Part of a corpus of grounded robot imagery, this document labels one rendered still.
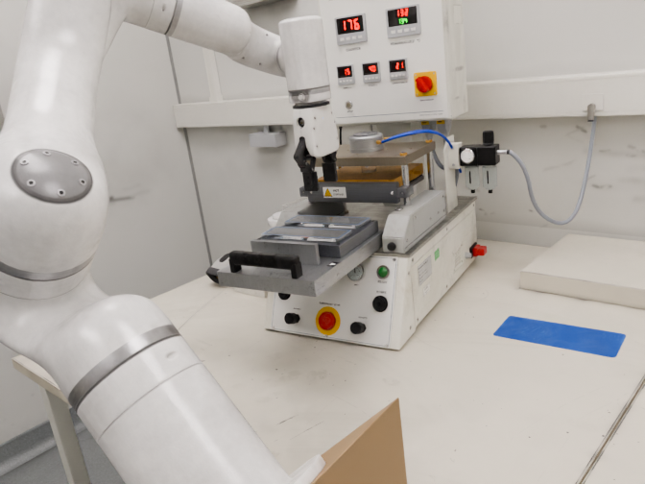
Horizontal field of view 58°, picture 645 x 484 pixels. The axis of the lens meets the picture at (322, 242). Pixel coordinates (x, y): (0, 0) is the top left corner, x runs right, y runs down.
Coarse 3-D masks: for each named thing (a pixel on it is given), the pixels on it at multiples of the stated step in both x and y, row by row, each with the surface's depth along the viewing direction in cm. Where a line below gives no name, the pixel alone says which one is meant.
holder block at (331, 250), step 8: (368, 224) 120; (376, 224) 122; (352, 232) 116; (360, 232) 116; (368, 232) 119; (280, 240) 117; (288, 240) 116; (344, 240) 112; (352, 240) 113; (360, 240) 116; (320, 248) 111; (328, 248) 110; (336, 248) 109; (344, 248) 110; (352, 248) 113; (328, 256) 111; (336, 256) 110
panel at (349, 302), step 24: (384, 264) 121; (336, 288) 126; (360, 288) 123; (384, 288) 121; (288, 312) 132; (312, 312) 129; (336, 312) 126; (360, 312) 123; (384, 312) 120; (336, 336) 125; (360, 336) 122; (384, 336) 119
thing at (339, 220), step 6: (300, 216) 129; (306, 216) 128; (312, 216) 128; (318, 216) 127; (324, 216) 126; (330, 216) 126; (336, 216) 125; (342, 216) 125; (300, 222) 124; (306, 222) 124; (312, 222) 123; (318, 222) 123; (324, 222) 122; (330, 222) 122; (336, 222) 121; (342, 222) 120; (348, 222) 120; (354, 222) 119; (360, 222) 119
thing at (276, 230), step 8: (264, 232) 120; (272, 232) 120; (280, 232) 119; (288, 232) 118; (296, 232) 117; (304, 232) 117; (312, 232) 116; (320, 232) 115; (328, 232) 114; (336, 232) 114; (344, 232) 113
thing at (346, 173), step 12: (348, 168) 146; (360, 168) 144; (372, 168) 138; (384, 168) 140; (396, 168) 138; (408, 168) 137; (420, 168) 140; (348, 180) 133; (360, 180) 132; (372, 180) 130; (384, 180) 129; (396, 180) 129; (420, 180) 140
